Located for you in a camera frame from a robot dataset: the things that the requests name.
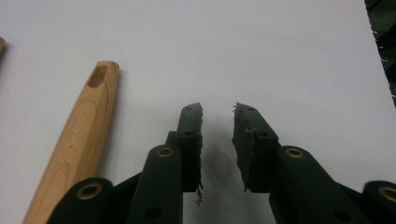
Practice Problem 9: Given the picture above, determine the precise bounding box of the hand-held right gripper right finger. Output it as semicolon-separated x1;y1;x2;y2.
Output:
232;103;372;224

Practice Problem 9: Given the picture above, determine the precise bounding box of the white table sheet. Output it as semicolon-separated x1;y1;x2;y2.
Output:
0;0;396;224

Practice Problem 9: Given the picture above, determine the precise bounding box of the wooden handled steel ladle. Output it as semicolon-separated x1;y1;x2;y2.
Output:
21;60;120;224

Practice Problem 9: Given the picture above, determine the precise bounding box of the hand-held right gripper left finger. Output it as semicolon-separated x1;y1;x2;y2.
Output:
125;102;205;224

